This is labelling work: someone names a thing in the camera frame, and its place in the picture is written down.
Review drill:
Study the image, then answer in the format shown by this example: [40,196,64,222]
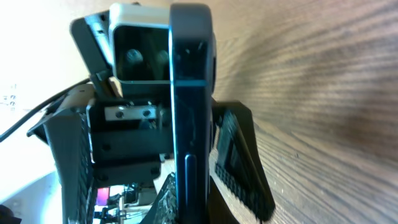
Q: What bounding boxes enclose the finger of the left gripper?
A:
[212,101,275,222]

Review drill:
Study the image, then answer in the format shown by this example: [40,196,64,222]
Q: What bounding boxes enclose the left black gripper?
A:
[27,99,174,223]

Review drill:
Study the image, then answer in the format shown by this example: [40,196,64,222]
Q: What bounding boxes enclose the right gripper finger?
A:
[141,172,177,224]

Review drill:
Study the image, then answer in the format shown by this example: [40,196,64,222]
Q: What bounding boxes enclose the Samsung Galaxy smartphone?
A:
[169,3,215,223]

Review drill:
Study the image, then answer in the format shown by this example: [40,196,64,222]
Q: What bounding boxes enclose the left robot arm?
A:
[28,3,275,223]

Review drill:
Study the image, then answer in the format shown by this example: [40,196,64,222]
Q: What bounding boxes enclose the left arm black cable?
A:
[0,77,91,143]

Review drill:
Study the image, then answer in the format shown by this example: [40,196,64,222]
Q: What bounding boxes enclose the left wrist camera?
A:
[109,3,170,83]

